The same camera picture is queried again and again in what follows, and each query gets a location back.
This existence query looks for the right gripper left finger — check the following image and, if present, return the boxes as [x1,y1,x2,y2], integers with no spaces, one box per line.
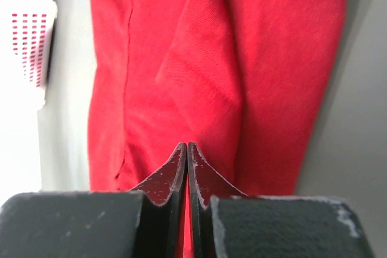
[1,143,186,257]

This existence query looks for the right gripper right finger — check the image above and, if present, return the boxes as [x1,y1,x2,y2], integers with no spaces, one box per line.
[187,143,374,257]

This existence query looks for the dark red t shirt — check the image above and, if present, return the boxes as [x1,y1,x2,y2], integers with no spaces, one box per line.
[87,0,353,258]

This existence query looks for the white plastic basket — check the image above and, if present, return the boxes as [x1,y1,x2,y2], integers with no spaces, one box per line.
[1,0,57,110]

